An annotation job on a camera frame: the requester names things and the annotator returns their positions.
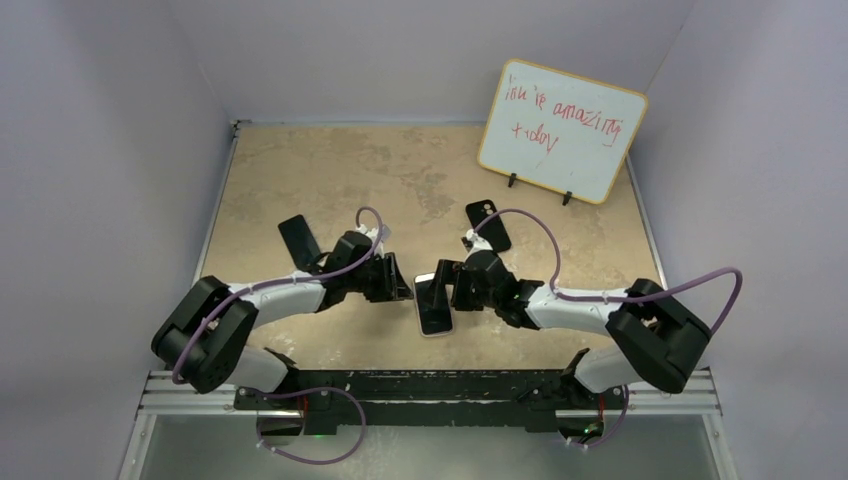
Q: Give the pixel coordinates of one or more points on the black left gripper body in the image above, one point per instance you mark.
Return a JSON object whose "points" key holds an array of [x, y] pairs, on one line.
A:
{"points": [[368, 280]]}

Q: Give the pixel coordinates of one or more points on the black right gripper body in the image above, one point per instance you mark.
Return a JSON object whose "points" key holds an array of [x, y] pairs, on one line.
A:
{"points": [[468, 298]]}

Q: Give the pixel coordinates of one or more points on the pale pink phone case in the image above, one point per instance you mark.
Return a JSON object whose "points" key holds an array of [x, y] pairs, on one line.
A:
{"points": [[432, 306]]}

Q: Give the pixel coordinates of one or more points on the black smartphone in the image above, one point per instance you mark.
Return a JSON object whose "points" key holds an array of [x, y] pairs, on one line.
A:
{"points": [[432, 322]]}

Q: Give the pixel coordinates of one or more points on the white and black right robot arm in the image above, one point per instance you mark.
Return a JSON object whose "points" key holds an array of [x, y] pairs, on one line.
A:
{"points": [[656, 339]]}

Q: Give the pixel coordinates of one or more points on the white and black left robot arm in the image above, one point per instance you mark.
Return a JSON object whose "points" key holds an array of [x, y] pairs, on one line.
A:
{"points": [[204, 339]]}

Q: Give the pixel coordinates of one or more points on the black phone lying left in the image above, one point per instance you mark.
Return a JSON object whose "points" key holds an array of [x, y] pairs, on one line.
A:
{"points": [[301, 244]]}

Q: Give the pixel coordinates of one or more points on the whiteboard with red writing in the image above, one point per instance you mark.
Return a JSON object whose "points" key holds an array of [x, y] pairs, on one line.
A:
{"points": [[560, 131]]}

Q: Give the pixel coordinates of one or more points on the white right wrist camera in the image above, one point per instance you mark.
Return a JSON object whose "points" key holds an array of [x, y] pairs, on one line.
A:
{"points": [[474, 242]]}

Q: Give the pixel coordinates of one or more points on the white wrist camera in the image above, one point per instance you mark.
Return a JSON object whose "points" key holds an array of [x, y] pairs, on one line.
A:
{"points": [[474, 242], [379, 234]]}

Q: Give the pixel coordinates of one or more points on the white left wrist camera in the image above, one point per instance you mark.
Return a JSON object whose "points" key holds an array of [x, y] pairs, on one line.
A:
{"points": [[379, 234]]}

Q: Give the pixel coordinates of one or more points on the black phone case with camera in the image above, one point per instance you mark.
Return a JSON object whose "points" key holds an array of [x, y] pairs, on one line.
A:
{"points": [[493, 230]]}

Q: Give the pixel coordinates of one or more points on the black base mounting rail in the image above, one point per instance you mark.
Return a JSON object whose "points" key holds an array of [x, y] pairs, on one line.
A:
{"points": [[536, 400]]}

